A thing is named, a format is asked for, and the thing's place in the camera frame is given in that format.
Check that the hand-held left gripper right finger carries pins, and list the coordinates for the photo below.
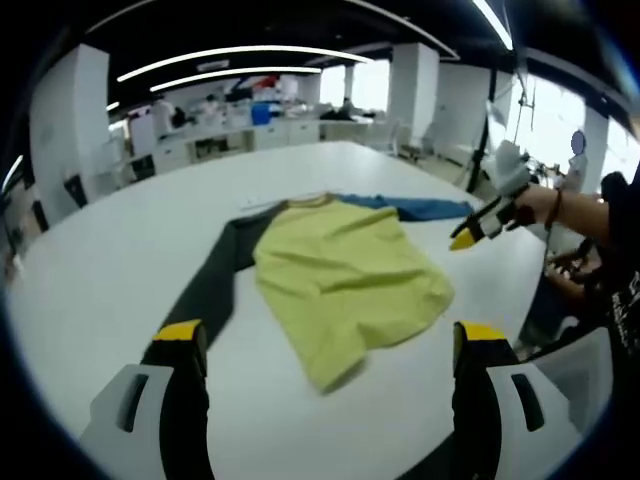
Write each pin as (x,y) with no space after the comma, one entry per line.
(480,415)

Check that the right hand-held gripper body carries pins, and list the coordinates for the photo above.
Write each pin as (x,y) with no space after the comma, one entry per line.
(510,167)

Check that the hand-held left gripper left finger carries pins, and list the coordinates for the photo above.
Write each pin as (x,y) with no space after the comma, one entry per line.
(175,410)

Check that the yellow grey blue garment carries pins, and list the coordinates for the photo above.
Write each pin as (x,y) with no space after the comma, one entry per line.
(345,270)

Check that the person's right hand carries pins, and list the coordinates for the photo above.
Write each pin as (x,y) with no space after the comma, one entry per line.
(537,207)

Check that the black light stand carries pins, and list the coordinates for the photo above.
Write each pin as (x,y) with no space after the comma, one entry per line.
(482,135)

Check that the grey mesh chair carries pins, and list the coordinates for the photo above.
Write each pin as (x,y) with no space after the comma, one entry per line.
(575,380)

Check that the white slim pillar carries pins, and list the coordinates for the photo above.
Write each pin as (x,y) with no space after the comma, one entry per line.
(412,95)

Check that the white office chair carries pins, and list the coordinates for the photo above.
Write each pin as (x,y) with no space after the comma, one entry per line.
(392,135)

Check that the person in black shirt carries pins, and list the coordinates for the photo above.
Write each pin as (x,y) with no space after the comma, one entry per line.
(622,280)

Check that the ceiling light strip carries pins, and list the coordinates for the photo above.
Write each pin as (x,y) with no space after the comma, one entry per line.
(240,52)
(495,22)
(235,75)

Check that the black waste bin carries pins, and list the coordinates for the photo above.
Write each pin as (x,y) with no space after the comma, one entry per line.
(76,191)

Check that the blue storage bin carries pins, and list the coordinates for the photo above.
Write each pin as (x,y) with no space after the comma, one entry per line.
(261,114)

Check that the row of white cabinets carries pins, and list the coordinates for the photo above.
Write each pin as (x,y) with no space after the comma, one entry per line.
(235,140)

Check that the white square pillar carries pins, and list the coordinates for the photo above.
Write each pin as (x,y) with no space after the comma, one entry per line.
(70,130)

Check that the ceiling air vent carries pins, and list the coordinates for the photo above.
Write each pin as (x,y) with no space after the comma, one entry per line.
(213,65)

